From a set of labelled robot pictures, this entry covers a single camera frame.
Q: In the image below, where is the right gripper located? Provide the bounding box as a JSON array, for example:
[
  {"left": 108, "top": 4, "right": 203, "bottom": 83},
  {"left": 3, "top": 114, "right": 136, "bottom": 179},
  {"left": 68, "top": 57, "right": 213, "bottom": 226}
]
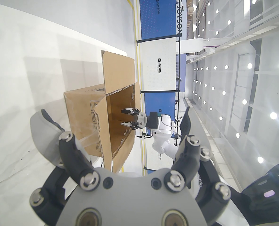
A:
[{"left": 120, "top": 108, "right": 150, "bottom": 131}]

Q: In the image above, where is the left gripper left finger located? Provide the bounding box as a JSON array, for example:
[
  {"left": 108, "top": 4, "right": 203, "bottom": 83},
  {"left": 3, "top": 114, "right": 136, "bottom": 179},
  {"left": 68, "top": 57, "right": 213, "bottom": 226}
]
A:
[{"left": 29, "top": 108, "right": 100, "bottom": 225}]

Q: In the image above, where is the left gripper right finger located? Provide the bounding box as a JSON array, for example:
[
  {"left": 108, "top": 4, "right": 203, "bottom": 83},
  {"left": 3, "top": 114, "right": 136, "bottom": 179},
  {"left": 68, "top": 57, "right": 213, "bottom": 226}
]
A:
[{"left": 167, "top": 106, "right": 232, "bottom": 226}]

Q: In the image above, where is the blue partition panel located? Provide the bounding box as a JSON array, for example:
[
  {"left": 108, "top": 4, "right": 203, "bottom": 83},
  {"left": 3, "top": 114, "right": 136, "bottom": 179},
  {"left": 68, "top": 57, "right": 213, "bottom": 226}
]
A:
[
  {"left": 142, "top": 92, "right": 186, "bottom": 141},
  {"left": 134, "top": 0, "right": 183, "bottom": 43}
]

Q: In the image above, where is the white partition panel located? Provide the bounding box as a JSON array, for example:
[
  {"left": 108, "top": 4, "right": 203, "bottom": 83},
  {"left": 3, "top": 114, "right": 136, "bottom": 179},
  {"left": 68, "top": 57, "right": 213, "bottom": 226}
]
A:
[
  {"left": 137, "top": 39, "right": 181, "bottom": 93},
  {"left": 142, "top": 138, "right": 178, "bottom": 176}
]

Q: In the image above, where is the large brown cardboard carton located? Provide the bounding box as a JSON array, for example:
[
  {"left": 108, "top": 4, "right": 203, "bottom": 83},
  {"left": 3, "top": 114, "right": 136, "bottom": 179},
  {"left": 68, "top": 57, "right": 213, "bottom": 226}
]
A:
[{"left": 64, "top": 50, "right": 142, "bottom": 174}]

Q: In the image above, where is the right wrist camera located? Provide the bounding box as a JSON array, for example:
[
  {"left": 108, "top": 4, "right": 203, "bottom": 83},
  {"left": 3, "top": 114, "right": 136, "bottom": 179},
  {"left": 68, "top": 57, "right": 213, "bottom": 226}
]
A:
[{"left": 147, "top": 111, "right": 159, "bottom": 130}]

